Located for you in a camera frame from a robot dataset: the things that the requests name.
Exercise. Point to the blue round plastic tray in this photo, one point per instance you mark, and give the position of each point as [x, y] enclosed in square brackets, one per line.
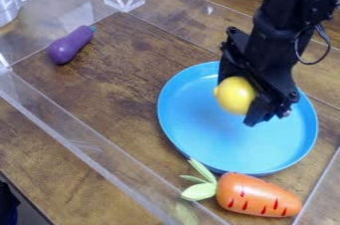
[213, 137]

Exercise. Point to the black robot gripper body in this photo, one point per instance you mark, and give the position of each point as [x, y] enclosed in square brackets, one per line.
[265, 52]

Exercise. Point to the orange toy carrot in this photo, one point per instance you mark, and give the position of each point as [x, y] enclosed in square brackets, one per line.
[241, 193]

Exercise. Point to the purple toy eggplant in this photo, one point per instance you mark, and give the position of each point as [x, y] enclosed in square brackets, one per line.
[64, 49]

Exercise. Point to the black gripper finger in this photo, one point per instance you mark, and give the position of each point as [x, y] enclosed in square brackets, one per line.
[267, 106]
[228, 68]

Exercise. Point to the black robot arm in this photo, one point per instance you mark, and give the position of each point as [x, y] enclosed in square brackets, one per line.
[313, 12]

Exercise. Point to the yellow toy lemon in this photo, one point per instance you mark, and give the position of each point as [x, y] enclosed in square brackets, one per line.
[235, 95]

